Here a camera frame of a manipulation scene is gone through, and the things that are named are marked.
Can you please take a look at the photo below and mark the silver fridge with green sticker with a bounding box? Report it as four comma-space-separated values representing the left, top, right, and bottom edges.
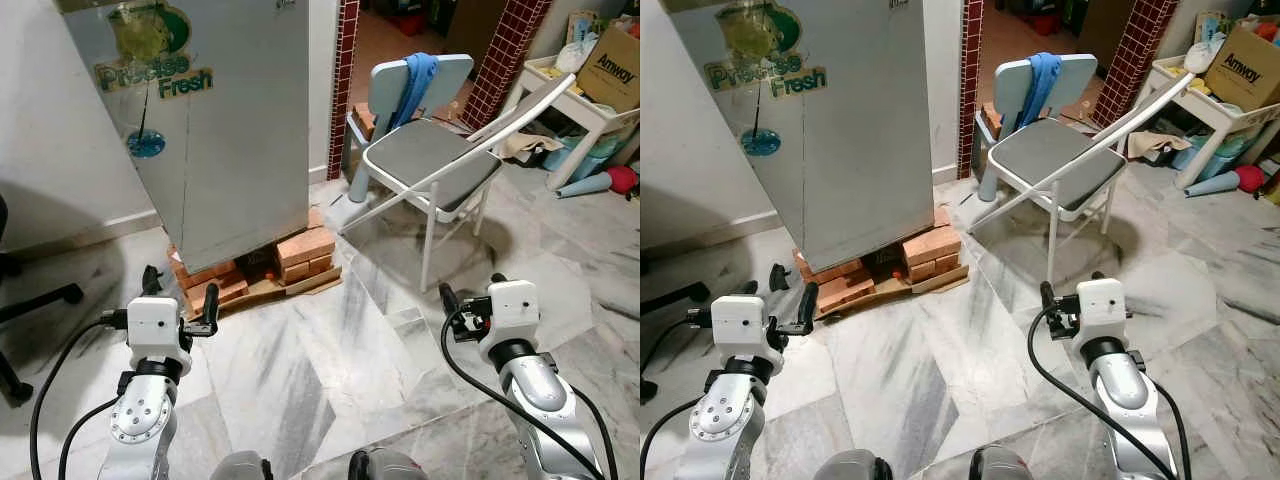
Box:
663, 0, 938, 274
55, 0, 311, 274

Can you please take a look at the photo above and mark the red brick stack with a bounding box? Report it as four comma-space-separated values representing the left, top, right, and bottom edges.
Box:
900, 205, 963, 283
167, 245, 251, 313
274, 208, 339, 283
795, 248, 881, 313

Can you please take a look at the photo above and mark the black office chair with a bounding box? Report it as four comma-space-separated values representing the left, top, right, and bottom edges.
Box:
640, 282, 713, 403
0, 193, 87, 407

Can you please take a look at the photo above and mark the grey robot left leg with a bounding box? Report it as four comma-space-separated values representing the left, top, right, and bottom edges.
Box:
811, 449, 895, 480
209, 450, 274, 480

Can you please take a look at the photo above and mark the grey robot leg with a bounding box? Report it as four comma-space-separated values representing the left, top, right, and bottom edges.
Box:
209, 450, 274, 480
811, 449, 895, 480
964, 445, 1037, 480
347, 447, 430, 480

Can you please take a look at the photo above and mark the white folding chair grey seat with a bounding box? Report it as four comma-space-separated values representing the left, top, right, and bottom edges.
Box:
968, 53, 1131, 286
340, 53, 506, 293

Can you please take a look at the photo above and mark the grey robot right leg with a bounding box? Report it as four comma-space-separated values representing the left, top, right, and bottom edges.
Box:
347, 447, 430, 480
964, 445, 1037, 480

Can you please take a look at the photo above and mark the teal cone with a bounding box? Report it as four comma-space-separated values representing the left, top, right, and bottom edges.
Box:
1184, 170, 1242, 199
556, 168, 614, 200

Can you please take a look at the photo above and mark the crumpled brown paper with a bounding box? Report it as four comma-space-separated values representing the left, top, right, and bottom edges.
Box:
1127, 130, 1194, 162
497, 130, 567, 164

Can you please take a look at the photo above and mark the teal plastic tub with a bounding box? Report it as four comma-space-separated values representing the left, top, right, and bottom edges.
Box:
1170, 128, 1257, 178
544, 128, 627, 178

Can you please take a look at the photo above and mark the long white pole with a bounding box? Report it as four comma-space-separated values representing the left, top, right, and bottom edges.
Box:
967, 72, 1197, 235
340, 74, 579, 235

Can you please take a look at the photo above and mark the blue cloth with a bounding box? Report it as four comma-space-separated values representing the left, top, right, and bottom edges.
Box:
385, 52, 442, 132
1014, 52, 1064, 130

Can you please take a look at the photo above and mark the white plastic shelf rack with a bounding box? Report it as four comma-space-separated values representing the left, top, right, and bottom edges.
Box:
1140, 55, 1280, 192
508, 55, 641, 192

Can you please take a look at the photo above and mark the white plastic bag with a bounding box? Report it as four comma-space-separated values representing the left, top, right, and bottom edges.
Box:
1182, 40, 1227, 77
554, 40, 602, 77

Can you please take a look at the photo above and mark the brown Amway cardboard box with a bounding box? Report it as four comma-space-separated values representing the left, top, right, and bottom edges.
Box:
575, 25, 641, 114
1203, 25, 1280, 112

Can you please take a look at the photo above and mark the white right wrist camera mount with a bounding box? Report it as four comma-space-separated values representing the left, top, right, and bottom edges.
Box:
486, 279, 542, 343
1074, 277, 1130, 343

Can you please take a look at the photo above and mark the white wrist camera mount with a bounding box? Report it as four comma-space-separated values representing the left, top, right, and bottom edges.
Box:
712, 294, 772, 354
1074, 277, 1130, 343
486, 279, 542, 343
127, 296, 194, 353

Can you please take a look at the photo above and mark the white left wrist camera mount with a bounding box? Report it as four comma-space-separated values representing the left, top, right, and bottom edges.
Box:
712, 294, 772, 354
127, 296, 194, 353

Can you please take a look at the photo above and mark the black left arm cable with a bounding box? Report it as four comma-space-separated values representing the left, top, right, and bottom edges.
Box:
640, 398, 693, 480
57, 397, 123, 480
640, 310, 715, 386
28, 310, 130, 480

